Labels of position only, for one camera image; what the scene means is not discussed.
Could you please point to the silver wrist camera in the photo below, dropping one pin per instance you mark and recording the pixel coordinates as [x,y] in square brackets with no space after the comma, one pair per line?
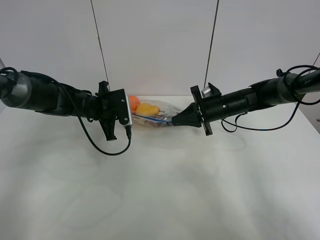
[124,111]
[206,92]

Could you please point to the orange fruit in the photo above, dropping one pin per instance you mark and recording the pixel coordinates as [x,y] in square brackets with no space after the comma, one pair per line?
[134,102]

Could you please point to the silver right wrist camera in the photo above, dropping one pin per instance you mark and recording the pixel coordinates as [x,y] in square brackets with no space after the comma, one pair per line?
[206,92]

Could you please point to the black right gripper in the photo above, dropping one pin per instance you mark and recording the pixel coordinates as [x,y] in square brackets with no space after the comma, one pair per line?
[195,114]

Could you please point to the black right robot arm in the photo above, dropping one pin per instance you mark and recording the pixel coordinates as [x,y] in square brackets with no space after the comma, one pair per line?
[211,105]

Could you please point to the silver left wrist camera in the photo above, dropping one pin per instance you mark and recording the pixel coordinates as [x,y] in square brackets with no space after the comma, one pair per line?
[124,111]

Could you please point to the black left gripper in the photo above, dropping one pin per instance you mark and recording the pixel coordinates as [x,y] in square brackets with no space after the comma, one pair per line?
[112,109]

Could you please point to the yellow pear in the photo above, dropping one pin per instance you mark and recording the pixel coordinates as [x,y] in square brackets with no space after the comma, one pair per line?
[147,110]

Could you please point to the clear zip bag blue zipper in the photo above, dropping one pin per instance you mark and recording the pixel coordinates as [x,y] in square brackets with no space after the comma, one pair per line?
[163,119]

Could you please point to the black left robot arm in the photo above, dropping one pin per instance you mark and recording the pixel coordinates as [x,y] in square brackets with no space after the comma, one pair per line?
[43,94]

